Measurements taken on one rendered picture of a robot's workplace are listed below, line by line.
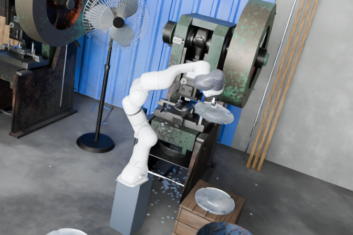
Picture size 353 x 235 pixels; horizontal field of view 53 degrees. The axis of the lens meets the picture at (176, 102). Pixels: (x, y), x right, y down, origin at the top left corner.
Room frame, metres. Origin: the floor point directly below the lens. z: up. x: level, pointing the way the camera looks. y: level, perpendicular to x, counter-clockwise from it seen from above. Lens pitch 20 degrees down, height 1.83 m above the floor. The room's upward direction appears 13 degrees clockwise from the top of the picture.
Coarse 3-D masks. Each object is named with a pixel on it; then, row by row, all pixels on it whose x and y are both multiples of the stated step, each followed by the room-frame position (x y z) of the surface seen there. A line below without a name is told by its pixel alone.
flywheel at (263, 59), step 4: (264, 36) 2.89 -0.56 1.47; (260, 48) 2.69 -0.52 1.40; (264, 48) 2.71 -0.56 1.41; (260, 52) 2.66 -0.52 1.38; (264, 52) 2.65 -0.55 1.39; (260, 56) 2.64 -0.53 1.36; (264, 56) 2.64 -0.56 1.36; (268, 56) 2.72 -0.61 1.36; (256, 60) 2.64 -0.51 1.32; (260, 60) 2.63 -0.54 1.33; (264, 60) 2.65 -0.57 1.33; (256, 64) 2.65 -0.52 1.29; (260, 64) 2.64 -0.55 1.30; (264, 64) 2.66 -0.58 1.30; (260, 68) 2.67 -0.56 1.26; (252, 72) 2.95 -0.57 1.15; (252, 76) 2.96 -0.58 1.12
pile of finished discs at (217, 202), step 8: (200, 192) 2.23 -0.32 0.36; (208, 192) 2.25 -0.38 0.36; (216, 192) 2.28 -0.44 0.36; (224, 192) 2.29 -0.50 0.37; (200, 200) 2.13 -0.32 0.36; (208, 200) 2.14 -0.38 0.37; (216, 200) 2.16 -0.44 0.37; (224, 200) 2.19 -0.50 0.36; (232, 200) 2.21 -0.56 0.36; (208, 208) 2.06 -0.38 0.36; (216, 208) 2.08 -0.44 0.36; (224, 208) 2.10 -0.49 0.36; (232, 208) 2.12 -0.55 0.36
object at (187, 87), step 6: (186, 60) 2.78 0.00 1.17; (192, 60) 2.80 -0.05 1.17; (198, 60) 2.80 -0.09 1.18; (186, 72) 2.77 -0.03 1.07; (192, 72) 2.76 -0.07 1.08; (186, 78) 2.77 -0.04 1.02; (192, 78) 2.76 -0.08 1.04; (180, 84) 2.78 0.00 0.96; (186, 84) 2.76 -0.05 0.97; (192, 84) 2.75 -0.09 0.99; (180, 90) 2.78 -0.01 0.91; (186, 90) 2.73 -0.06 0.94; (192, 90) 2.72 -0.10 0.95; (198, 90) 2.80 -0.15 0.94; (192, 96) 2.75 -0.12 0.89
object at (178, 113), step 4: (176, 104) 2.78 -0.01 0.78; (180, 104) 2.80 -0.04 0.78; (172, 108) 2.67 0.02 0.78; (176, 108) 2.68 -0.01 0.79; (180, 108) 2.70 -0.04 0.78; (184, 108) 2.72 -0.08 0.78; (188, 108) 2.74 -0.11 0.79; (168, 112) 2.57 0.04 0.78; (172, 112) 2.59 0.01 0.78; (176, 112) 2.61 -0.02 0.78; (180, 112) 2.62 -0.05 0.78; (184, 112) 2.64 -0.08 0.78; (188, 112) 2.67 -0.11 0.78; (172, 116) 2.69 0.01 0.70; (176, 116) 2.55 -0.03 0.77; (180, 116) 2.54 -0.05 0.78; (184, 116) 2.67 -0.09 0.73; (172, 120) 2.67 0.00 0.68; (176, 120) 2.67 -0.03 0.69; (180, 120) 2.66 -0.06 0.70; (180, 124) 2.66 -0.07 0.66
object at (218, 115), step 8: (200, 104) 2.31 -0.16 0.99; (208, 104) 2.28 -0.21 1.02; (200, 112) 2.39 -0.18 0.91; (208, 112) 2.37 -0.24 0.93; (216, 112) 2.33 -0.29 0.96; (224, 112) 2.28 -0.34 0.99; (208, 120) 2.44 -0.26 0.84; (216, 120) 2.40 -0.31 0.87; (224, 120) 2.36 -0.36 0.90; (232, 120) 2.32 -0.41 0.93
